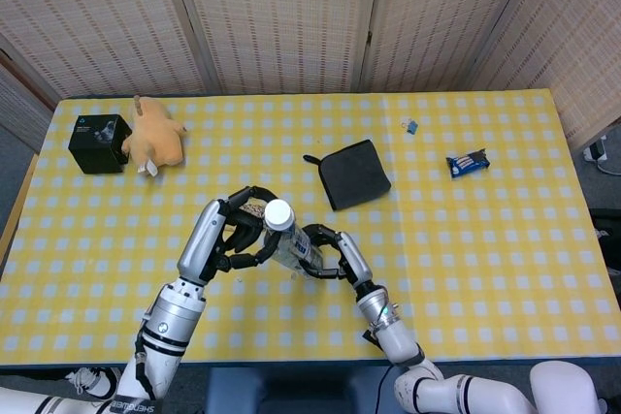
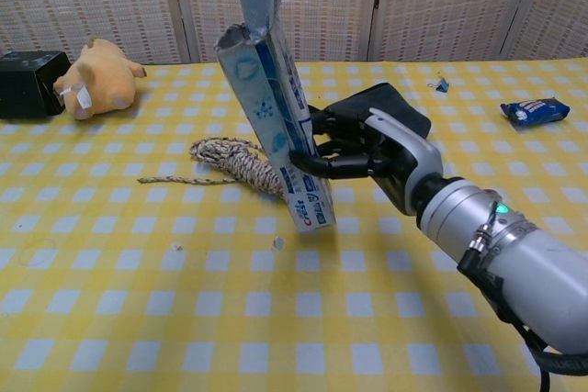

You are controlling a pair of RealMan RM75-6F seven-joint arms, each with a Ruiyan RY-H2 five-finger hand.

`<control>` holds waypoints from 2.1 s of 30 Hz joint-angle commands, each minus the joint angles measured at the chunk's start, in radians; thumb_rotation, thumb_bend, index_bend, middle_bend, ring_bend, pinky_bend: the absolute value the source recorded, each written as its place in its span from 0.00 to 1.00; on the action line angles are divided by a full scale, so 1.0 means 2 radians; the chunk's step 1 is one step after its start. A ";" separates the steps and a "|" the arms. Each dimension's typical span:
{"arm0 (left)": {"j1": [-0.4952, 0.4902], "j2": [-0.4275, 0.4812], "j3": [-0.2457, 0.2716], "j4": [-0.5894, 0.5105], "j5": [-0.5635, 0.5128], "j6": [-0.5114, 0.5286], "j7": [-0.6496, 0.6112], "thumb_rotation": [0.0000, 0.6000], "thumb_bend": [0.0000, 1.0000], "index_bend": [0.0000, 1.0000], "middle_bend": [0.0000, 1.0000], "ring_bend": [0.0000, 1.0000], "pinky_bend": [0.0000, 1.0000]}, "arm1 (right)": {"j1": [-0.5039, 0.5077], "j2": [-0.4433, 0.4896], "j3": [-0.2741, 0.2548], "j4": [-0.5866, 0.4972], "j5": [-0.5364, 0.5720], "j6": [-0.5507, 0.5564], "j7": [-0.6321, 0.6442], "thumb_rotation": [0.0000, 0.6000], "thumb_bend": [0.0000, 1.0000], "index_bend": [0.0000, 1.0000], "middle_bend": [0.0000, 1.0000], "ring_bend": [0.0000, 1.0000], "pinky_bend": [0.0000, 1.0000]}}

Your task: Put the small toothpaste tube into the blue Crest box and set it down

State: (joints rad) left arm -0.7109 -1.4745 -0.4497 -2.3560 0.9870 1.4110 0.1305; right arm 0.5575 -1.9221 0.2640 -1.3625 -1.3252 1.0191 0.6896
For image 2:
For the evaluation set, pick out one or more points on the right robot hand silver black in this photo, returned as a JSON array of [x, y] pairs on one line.
[[399, 148]]

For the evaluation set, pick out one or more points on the blue toothpaste carton box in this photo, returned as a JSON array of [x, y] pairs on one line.
[[271, 112]]

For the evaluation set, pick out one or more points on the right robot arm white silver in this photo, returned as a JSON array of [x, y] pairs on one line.
[[542, 282]]

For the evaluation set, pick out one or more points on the black cardboard box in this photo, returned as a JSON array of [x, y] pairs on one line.
[[23, 84]]

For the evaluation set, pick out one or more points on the dark grey folded cloth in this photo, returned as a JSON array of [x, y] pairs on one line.
[[404, 112]]

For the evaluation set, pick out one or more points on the blue binder clip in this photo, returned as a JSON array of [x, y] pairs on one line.
[[442, 86]]

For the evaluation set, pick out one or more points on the blue snack packet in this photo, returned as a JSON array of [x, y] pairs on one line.
[[535, 112]]

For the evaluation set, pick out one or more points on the small white paper scrap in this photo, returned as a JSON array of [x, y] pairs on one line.
[[177, 247], [277, 243]]

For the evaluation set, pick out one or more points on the yellow white checked tablecloth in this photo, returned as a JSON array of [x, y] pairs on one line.
[[184, 318]]

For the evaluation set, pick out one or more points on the orange plush toy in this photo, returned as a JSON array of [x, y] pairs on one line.
[[103, 80]]

